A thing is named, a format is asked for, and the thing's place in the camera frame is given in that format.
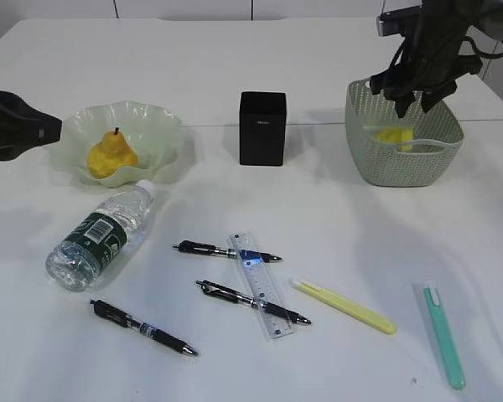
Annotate black pen upper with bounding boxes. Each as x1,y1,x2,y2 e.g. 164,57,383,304
173,240,283,263

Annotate green ruffled glass plate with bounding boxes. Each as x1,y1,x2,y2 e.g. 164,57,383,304
47,100,184,188

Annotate green woven plastic basket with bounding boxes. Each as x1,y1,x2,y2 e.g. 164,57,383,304
345,80,464,188

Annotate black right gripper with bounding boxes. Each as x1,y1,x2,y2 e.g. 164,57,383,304
370,16,482,119

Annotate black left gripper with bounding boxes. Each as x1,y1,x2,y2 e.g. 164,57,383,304
0,90,62,162

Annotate yellow pear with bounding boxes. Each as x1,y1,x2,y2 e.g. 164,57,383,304
87,127,138,179

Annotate black pen lower left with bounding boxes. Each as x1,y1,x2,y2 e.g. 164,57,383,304
90,300,200,357

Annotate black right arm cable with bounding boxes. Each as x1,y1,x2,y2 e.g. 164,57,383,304
385,16,503,101

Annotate clear plastic ruler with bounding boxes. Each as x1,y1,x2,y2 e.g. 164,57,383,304
228,233,294,339

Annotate yellow pen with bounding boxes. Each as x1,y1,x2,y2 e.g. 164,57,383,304
291,280,397,335

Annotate black square pen holder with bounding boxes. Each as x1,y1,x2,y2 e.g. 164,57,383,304
239,91,287,167

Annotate black pen middle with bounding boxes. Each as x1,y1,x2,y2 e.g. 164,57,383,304
195,280,312,325

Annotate clear water bottle green label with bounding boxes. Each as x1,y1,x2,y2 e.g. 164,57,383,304
45,179,158,291

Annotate yellow waste paper wrapper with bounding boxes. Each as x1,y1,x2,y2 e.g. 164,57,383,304
375,126,413,152

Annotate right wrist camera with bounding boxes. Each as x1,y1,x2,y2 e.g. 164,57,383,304
376,6,422,37

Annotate black pen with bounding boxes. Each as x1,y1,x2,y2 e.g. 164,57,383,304
90,300,200,357
195,280,312,325
173,240,283,263

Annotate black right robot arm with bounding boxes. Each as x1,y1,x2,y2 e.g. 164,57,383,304
369,1,503,118

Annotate mint green pen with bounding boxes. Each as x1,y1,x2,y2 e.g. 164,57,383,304
423,281,466,390

